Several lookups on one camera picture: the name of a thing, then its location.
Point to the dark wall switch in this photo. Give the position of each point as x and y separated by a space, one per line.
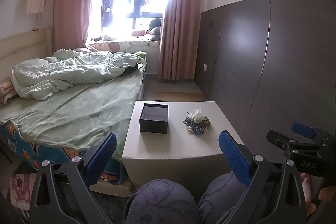
210 23

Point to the pink floor mat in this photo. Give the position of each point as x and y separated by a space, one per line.
22 190

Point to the pink folded cloth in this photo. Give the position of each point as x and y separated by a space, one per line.
6 90

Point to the beige padded headboard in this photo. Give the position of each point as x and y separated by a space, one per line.
23 48

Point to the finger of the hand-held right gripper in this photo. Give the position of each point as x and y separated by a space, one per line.
277 140
302 130

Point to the pink plush item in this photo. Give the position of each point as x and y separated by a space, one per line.
138 33

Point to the bed base with cartoon cover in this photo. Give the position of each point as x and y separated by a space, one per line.
52 155

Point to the pink curtain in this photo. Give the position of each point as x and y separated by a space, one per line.
73 3
181 16

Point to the black pillow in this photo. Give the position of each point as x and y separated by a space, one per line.
155 27

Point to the black square box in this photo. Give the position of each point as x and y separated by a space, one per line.
153 127

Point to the white wall outlet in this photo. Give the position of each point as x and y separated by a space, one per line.
205 67

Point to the pale green quilt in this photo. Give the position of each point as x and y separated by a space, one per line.
65 71

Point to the bed with green sheet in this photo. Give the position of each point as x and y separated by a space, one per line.
73 113

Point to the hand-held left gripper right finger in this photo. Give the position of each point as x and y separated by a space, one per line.
233 158

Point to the pile of colourful jewelry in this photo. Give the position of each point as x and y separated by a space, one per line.
197 124

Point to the white crumpled plastic bag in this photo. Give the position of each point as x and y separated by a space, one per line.
194 113

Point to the printed window seat cushion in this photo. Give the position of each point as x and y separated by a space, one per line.
123 45

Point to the flat brown cardboard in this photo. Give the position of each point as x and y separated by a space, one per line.
181 96

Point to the person's right hand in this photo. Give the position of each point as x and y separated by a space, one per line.
325 193

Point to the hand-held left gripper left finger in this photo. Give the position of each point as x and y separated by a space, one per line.
102 158

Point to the small green item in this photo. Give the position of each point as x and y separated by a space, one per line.
141 54

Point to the person's right leg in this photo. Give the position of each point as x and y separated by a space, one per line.
223 192

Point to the white low table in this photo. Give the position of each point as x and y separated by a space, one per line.
157 145

